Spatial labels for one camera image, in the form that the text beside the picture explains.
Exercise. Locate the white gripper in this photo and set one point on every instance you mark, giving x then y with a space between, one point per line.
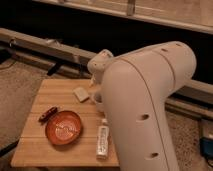
97 65

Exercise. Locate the translucent white cup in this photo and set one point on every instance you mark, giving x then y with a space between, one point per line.
97 100

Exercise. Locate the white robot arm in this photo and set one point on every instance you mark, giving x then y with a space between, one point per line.
134 87

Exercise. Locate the orange ceramic bowl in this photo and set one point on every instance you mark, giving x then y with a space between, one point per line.
63 128

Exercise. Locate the small white block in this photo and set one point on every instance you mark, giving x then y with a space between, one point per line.
81 94

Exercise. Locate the clear plastic bottle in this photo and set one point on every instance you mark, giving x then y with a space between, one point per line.
102 147

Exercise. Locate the wooden table board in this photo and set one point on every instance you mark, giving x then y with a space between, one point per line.
34 150

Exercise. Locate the blue object at right edge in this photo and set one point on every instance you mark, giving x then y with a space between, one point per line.
206 149

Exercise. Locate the grey metal rail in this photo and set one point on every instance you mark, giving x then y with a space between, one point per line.
203 107

